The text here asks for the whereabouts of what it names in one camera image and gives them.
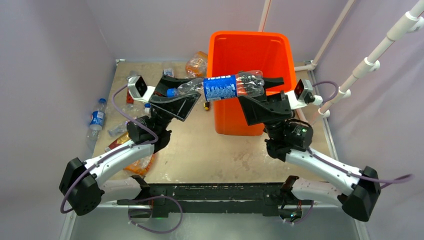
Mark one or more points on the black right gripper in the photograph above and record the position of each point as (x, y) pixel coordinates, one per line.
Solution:
(260, 108)

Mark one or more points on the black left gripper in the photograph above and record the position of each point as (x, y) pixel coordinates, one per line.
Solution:
(178, 107)

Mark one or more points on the blue pepsi label bottle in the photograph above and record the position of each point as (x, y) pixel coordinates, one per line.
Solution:
(245, 83)

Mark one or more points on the orange plastic bin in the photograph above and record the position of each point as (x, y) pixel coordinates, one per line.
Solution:
(231, 52)

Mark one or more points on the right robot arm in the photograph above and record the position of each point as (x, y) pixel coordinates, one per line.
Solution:
(354, 190)

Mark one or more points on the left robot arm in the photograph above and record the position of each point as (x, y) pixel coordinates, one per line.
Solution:
(86, 184)

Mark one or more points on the orange bottle behind bin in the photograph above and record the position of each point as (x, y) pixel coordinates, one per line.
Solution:
(197, 65)

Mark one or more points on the small label clear bottle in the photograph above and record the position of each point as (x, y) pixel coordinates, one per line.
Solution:
(169, 72)

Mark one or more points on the yellow black screwdriver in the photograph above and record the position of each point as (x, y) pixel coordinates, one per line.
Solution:
(207, 106)

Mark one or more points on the red adjustable wrench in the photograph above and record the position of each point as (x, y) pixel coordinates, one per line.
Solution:
(129, 98)

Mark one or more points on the small clear white-cap bottle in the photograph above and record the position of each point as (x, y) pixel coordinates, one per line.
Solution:
(118, 129)

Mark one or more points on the crushed orange label bottle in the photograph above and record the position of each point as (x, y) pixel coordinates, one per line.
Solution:
(142, 166)

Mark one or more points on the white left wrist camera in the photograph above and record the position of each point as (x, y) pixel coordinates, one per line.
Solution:
(139, 90)

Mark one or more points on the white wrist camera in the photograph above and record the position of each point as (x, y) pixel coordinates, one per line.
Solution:
(302, 95)
(139, 90)

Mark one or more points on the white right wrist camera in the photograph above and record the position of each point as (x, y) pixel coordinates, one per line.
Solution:
(302, 95)

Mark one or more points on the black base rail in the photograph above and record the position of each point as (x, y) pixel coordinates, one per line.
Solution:
(265, 198)

